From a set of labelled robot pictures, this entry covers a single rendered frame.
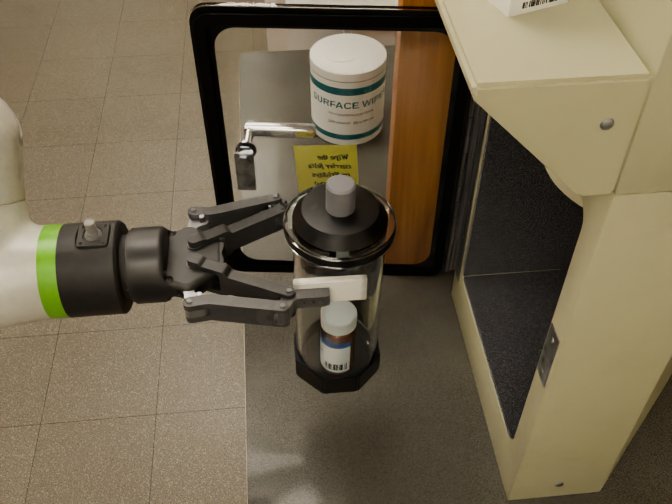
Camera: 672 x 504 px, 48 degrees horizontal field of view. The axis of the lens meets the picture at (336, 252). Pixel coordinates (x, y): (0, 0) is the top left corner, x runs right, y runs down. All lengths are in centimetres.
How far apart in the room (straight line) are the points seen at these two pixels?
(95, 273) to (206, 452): 137
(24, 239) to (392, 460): 49
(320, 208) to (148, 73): 270
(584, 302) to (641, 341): 9
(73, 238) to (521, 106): 43
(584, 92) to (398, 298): 65
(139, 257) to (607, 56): 44
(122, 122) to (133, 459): 148
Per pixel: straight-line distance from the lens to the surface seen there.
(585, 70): 51
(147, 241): 74
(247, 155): 91
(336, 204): 70
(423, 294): 111
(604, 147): 54
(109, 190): 281
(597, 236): 61
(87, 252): 74
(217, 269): 73
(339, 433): 97
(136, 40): 363
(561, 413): 80
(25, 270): 75
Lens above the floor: 177
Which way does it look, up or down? 46 degrees down
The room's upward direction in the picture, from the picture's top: straight up
